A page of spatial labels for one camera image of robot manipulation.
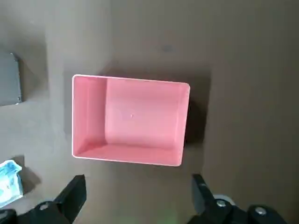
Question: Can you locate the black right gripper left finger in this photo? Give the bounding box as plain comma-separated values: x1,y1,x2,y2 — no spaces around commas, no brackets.
0,174,87,224

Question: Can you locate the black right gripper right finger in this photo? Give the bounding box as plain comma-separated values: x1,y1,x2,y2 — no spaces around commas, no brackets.
189,174,290,224

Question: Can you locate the new face mask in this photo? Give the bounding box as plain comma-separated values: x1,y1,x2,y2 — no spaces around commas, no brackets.
0,159,24,207

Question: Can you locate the pink plastic box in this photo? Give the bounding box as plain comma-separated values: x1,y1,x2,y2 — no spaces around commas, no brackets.
71,74,191,167

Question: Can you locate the silver aluminium case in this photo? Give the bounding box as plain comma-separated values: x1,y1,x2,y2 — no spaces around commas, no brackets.
0,52,24,107

